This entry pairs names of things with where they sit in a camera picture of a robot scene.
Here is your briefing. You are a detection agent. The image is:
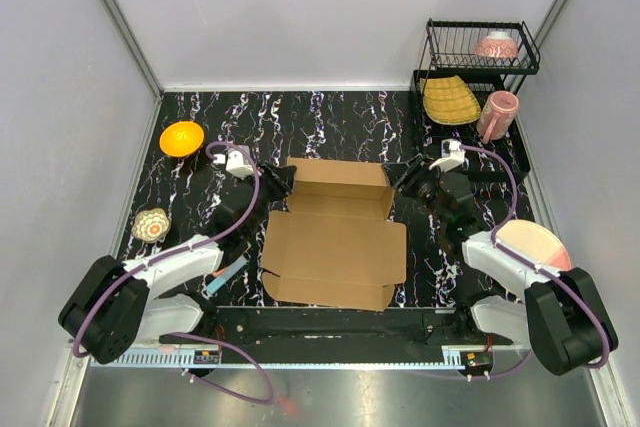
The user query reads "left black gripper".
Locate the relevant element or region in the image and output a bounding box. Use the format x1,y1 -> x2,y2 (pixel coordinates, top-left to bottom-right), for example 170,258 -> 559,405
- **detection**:
237,161 -> 297,238

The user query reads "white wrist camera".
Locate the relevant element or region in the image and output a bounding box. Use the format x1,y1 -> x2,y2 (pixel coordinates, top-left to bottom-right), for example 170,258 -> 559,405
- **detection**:
206,145 -> 254,179
429,139 -> 465,173

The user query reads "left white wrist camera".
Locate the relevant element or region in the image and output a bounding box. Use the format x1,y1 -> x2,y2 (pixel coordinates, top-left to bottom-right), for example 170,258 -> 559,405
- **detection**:
206,145 -> 254,179

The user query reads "pink mug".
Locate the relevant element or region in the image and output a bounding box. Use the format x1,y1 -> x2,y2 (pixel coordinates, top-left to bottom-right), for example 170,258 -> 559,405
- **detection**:
476,91 -> 520,144

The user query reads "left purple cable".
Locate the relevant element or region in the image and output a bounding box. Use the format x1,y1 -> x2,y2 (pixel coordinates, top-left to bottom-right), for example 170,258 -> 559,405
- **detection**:
72,141 -> 277,406

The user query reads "brown cardboard box sheet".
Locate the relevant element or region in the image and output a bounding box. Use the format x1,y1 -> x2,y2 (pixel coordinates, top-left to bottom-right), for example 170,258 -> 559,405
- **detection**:
261,157 -> 407,311

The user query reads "orange marker pen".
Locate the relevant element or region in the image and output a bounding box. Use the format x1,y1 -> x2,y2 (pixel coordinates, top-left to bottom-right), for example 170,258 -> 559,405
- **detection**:
212,268 -> 227,278

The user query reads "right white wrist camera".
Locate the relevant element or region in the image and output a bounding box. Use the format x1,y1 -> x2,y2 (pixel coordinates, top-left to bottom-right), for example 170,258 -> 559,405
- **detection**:
429,139 -> 465,173

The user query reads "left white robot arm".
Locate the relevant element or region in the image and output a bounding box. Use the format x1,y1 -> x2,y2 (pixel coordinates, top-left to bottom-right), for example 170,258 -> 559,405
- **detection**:
58,163 -> 296,364

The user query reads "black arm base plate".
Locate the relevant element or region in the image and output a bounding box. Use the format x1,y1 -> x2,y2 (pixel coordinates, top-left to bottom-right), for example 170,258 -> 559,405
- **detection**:
192,307 -> 511,366

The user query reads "pink round plate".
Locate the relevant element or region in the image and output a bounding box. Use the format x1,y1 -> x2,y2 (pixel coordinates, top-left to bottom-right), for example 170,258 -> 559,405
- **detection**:
489,220 -> 572,300

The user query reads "black marble table mat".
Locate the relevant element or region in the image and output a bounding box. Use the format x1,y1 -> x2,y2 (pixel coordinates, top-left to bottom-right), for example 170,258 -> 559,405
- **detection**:
99,90 -> 581,309

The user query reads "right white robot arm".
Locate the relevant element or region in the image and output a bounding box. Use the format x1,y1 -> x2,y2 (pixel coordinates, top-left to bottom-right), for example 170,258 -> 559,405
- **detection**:
383,155 -> 619,376

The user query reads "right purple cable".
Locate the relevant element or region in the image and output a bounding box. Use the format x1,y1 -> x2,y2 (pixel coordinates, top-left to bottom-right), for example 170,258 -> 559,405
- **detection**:
447,144 -> 620,381

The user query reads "small floral patterned bowl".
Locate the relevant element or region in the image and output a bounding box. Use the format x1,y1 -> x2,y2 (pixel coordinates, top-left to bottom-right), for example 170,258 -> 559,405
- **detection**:
131,208 -> 171,244

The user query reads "orange bowl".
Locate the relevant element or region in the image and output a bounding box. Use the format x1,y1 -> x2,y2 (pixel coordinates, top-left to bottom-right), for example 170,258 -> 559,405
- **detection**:
159,121 -> 205,158

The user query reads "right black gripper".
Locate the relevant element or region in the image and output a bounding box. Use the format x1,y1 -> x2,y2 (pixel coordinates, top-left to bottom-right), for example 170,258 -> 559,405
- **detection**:
381,155 -> 447,226

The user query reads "blue marker pen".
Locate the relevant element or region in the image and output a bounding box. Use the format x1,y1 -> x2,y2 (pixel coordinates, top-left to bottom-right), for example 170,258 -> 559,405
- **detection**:
206,256 -> 248,295

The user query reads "purple cable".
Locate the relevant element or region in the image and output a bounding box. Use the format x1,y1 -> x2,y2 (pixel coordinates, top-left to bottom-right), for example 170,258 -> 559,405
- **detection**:
72,141 -> 277,406
447,144 -> 620,381

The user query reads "yellow woven plate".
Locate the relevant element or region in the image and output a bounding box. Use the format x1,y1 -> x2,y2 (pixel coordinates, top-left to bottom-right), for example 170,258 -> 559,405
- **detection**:
420,75 -> 481,126

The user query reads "black wire dish rack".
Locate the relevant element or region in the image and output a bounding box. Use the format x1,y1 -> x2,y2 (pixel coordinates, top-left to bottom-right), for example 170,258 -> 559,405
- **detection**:
410,19 -> 540,159

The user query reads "pink patterned bowl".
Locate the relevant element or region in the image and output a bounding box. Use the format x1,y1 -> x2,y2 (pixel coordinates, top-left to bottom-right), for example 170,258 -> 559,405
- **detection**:
475,30 -> 519,59

